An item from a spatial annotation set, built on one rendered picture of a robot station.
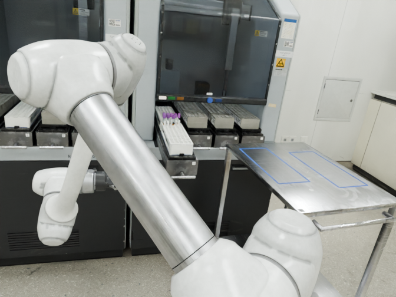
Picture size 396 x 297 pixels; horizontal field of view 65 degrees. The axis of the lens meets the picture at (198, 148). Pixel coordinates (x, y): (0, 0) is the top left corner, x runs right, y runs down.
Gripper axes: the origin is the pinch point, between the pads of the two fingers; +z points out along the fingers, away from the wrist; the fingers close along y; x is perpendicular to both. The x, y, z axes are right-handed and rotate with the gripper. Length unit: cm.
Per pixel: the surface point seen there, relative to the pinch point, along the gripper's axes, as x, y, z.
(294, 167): -8, -4, 61
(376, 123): 14, 140, 243
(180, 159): -6.2, 6.1, 13.3
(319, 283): 46, -17, 80
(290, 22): -65, 46, 73
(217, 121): -12, 45, 40
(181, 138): -12.0, 15.7, 15.1
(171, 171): -1.0, 5.5, 9.9
